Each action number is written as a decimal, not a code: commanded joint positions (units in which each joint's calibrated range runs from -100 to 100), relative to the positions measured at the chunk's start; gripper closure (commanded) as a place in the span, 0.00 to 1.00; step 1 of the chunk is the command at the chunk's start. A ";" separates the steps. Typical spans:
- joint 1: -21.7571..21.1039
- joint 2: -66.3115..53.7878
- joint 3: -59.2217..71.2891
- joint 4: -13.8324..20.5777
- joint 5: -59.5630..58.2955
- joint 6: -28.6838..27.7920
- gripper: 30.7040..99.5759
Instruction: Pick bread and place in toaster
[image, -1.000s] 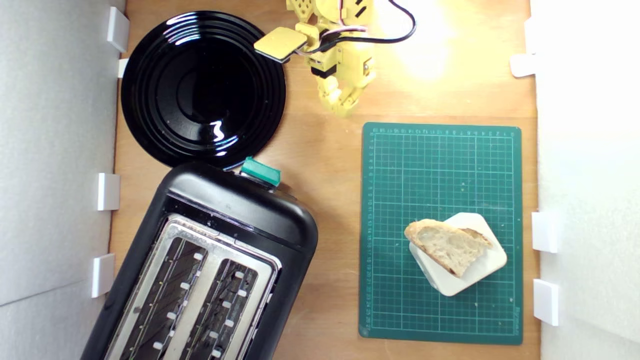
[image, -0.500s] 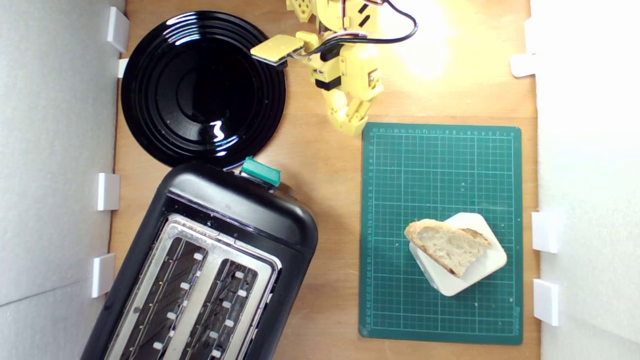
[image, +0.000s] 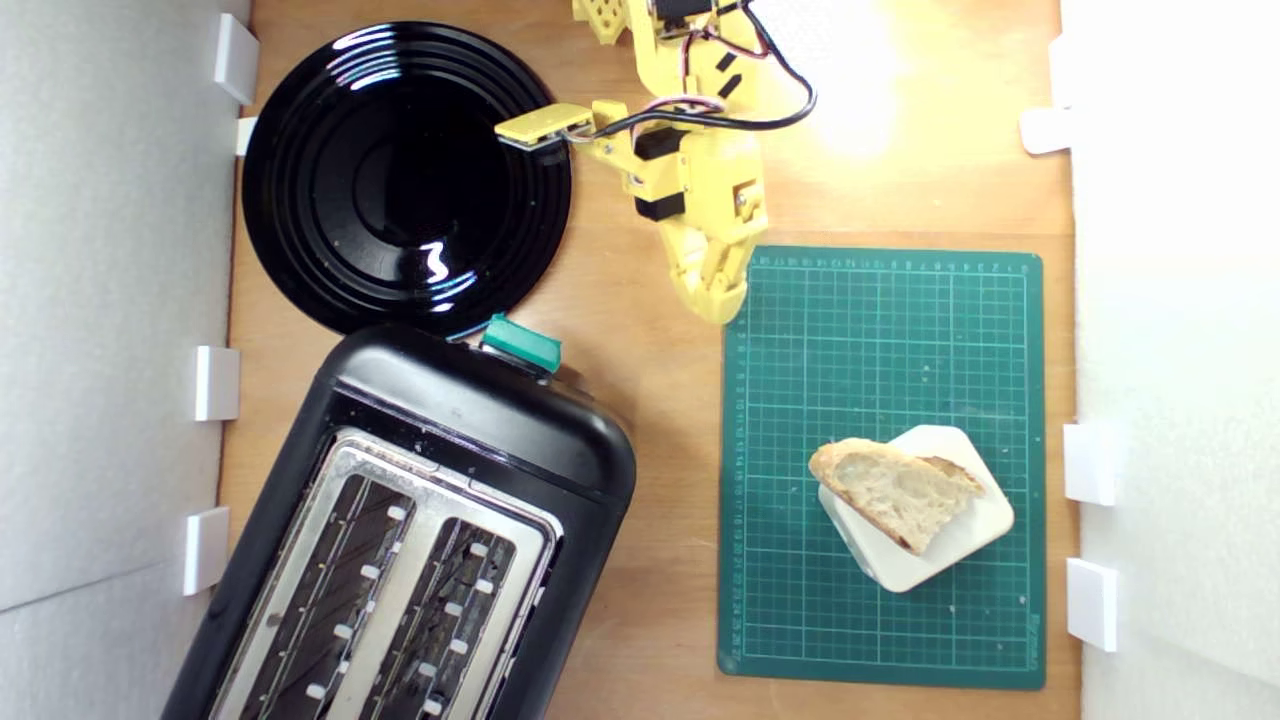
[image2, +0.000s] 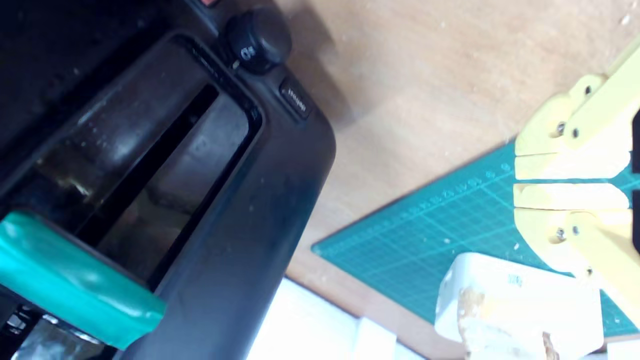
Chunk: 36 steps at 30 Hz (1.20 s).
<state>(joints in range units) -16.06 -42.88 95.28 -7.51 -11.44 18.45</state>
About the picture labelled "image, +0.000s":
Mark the green cutting mat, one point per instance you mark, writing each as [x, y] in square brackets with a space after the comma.
[800, 350]

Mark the brown bread slice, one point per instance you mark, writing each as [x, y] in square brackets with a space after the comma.
[890, 490]

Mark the green toaster lever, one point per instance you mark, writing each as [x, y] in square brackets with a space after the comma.
[520, 343]

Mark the white block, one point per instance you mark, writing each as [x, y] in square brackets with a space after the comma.
[960, 545]

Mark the small white wall clip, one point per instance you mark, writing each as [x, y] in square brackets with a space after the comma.
[1092, 603]
[246, 135]
[206, 550]
[235, 58]
[1045, 130]
[1090, 465]
[217, 383]

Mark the black plate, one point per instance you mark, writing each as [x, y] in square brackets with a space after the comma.
[400, 180]

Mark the black two-slot toaster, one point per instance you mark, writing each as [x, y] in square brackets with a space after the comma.
[480, 420]

